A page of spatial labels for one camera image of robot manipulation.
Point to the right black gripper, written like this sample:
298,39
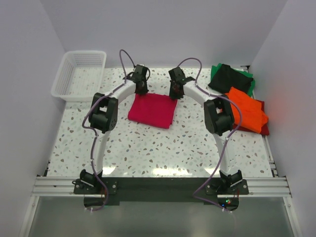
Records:
172,95

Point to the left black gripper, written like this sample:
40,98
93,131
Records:
144,90

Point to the crimson pink t shirt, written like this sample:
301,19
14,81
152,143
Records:
153,109

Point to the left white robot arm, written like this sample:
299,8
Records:
103,116

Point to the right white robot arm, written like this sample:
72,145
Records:
218,120

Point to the folded green t shirt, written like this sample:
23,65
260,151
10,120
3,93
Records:
249,82

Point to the folded black t shirt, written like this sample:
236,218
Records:
230,79

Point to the white plastic basket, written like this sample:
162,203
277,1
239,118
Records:
79,75

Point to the folded orange t shirt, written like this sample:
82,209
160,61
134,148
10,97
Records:
237,97

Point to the folded dark red t shirt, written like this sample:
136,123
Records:
254,118

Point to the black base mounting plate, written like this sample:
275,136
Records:
114,191

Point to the aluminium frame rail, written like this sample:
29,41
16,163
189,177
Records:
258,187

